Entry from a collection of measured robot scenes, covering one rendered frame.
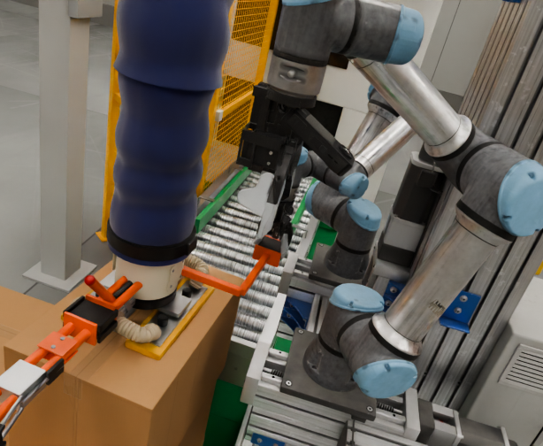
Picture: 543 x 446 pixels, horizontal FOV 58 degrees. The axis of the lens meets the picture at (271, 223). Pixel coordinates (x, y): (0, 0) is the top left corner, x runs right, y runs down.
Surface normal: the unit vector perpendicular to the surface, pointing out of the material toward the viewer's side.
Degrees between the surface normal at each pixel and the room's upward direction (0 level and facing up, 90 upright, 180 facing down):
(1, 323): 0
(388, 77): 109
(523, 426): 90
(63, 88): 90
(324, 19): 90
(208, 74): 64
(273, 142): 90
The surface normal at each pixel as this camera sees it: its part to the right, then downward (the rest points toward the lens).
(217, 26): 0.78, 0.43
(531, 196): 0.30, 0.39
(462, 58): -0.20, 0.42
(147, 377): 0.21, -0.86
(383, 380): 0.18, 0.60
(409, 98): -0.01, 0.71
